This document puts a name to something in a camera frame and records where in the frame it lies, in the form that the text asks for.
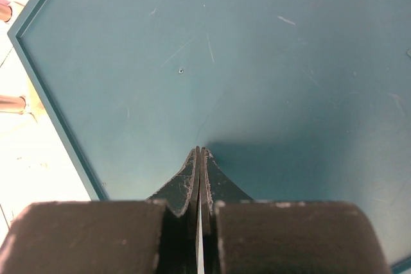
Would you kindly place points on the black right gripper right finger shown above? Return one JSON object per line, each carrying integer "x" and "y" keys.
{"x": 214, "y": 186}

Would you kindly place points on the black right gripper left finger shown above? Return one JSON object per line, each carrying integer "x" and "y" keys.
{"x": 179, "y": 241}

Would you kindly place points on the teal drawer cabinet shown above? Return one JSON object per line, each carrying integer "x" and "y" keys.
{"x": 295, "y": 99}

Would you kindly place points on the white two-tier shelf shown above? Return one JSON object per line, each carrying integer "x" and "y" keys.
{"x": 34, "y": 164}

